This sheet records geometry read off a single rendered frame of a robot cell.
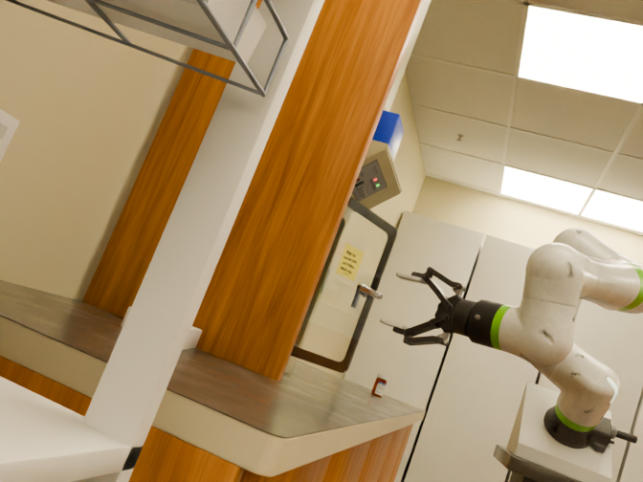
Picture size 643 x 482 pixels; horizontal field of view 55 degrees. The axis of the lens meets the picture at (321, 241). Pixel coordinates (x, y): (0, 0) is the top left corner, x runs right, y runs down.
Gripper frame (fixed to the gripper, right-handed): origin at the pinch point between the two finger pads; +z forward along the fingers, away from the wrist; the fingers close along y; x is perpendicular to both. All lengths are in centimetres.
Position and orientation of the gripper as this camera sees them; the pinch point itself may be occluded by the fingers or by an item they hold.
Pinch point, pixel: (397, 300)
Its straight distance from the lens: 143.1
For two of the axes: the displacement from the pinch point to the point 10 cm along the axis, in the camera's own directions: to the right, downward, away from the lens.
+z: -7.2, -1.4, 6.8
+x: -6.1, -3.5, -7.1
